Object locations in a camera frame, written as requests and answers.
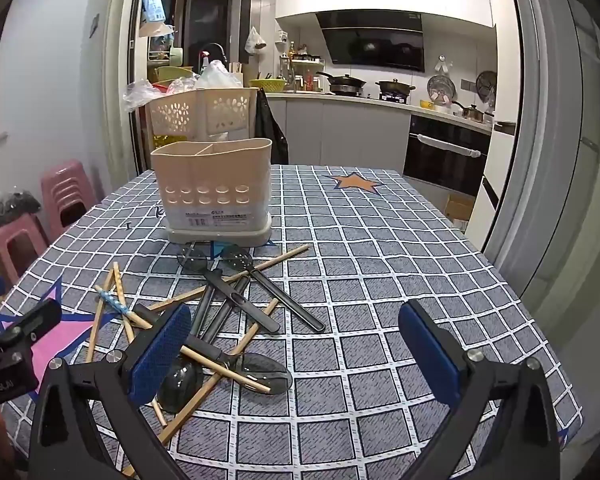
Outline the low pink plastic stool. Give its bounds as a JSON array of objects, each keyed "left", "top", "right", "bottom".
[{"left": 0, "top": 212, "right": 51, "bottom": 286}]

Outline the black wok with lid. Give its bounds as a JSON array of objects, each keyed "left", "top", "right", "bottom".
[{"left": 316, "top": 71, "right": 368, "bottom": 96}]

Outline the beige plastic utensil holder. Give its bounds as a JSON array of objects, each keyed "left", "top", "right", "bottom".
[{"left": 150, "top": 137, "right": 273, "bottom": 247}]

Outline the black built-in oven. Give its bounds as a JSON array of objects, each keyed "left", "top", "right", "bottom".
[{"left": 404, "top": 114, "right": 493, "bottom": 197}]

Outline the small metal pot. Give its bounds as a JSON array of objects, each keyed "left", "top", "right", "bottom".
[{"left": 452, "top": 101, "right": 486, "bottom": 122}]

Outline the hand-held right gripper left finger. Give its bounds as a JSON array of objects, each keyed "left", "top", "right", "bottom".
[{"left": 27, "top": 304, "right": 193, "bottom": 480}]

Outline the large black serving spoon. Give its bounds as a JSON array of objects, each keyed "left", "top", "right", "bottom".
[{"left": 131, "top": 302, "right": 294, "bottom": 393}]

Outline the yellow colander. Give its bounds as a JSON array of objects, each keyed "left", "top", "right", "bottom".
[{"left": 248, "top": 77, "right": 287, "bottom": 92}]

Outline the tall pink plastic stool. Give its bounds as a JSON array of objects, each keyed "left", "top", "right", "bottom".
[{"left": 41, "top": 160, "right": 99, "bottom": 241}]

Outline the black hanging bag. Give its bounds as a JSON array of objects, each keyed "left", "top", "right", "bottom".
[{"left": 255, "top": 89, "right": 290, "bottom": 165}]

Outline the cardboard box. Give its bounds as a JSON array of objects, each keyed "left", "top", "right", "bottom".
[{"left": 442, "top": 192, "right": 477, "bottom": 224}]

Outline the grey checked tablecloth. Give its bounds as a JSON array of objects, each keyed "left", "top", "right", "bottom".
[{"left": 0, "top": 164, "right": 583, "bottom": 480}]

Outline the black range hood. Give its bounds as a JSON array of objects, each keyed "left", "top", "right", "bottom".
[{"left": 315, "top": 10, "right": 426, "bottom": 73}]

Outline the bunch of wooden chopsticks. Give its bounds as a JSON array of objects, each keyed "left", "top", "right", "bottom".
[{"left": 85, "top": 244, "right": 311, "bottom": 478}]

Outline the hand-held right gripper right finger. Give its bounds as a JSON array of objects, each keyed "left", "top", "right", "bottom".
[{"left": 399, "top": 301, "right": 573, "bottom": 480}]

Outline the white hanging plastic bag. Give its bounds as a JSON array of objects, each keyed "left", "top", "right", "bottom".
[{"left": 244, "top": 26, "right": 267, "bottom": 56}]

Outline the clear crumpled plastic bag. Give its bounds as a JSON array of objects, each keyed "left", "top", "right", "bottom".
[{"left": 124, "top": 79, "right": 167, "bottom": 112}]

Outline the blue packet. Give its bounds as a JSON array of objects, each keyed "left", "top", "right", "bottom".
[{"left": 141, "top": 0, "right": 167, "bottom": 23}]

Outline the round metal strainer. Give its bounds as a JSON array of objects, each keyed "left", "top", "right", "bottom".
[{"left": 427, "top": 74, "right": 458, "bottom": 106}]

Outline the grey sliding door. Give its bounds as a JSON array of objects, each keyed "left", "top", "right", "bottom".
[{"left": 480, "top": 0, "right": 600, "bottom": 311}]

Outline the grey kitchen counter cabinet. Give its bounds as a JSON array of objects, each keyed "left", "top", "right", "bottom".
[{"left": 262, "top": 91, "right": 412, "bottom": 175}]

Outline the black soup ladle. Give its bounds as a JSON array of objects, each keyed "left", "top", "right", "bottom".
[{"left": 157, "top": 276, "right": 252, "bottom": 416}]

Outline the beige perforated basket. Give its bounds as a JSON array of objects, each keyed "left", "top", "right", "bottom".
[{"left": 146, "top": 86, "right": 259, "bottom": 144}]

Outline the small black plastic spoon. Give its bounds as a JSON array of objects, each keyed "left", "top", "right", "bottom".
[{"left": 176, "top": 246, "right": 282, "bottom": 333}]

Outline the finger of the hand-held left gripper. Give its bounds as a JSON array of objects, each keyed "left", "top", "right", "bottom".
[{"left": 0, "top": 301, "right": 62, "bottom": 348}]

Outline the black bag on stool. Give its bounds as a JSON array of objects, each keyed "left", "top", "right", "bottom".
[{"left": 0, "top": 189, "right": 42, "bottom": 229}]

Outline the round dark wire strainer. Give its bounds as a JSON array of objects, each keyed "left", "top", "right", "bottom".
[{"left": 476, "top": 70, "right": 498, "bottom": 98}]

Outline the black frying pan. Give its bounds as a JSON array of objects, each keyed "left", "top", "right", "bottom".
[{"left": 375, "top": 78, "right": 417, "bottom": 98}]

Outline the white plastic bag in basket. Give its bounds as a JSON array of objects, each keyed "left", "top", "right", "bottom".
[{"left": 195, "top": 60, "right": 232, "bottom": 91}]

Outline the black slotted spoon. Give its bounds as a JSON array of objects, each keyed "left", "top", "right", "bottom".
[{"left": 220, "top": 245, "right": 327, "bottom": 332}]

